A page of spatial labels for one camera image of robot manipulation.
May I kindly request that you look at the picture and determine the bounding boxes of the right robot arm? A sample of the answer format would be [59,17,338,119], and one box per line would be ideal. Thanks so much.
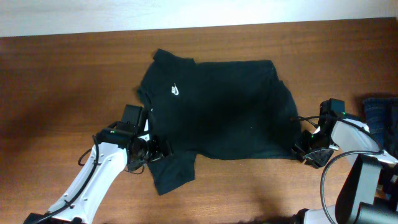
[289,98,397,223]

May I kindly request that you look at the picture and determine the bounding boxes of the blue denim jeans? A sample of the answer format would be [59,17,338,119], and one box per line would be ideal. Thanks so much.
[363,98,397,154]

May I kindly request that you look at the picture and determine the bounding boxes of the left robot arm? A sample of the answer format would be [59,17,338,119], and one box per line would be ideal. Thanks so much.
[25,105,172,223]

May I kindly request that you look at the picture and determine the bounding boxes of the left black camera cable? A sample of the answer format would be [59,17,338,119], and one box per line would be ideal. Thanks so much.
[30,135,147,224]

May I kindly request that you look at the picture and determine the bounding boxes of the black nike t-shirt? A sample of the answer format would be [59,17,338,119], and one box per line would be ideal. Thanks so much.
[137,49,301,195]

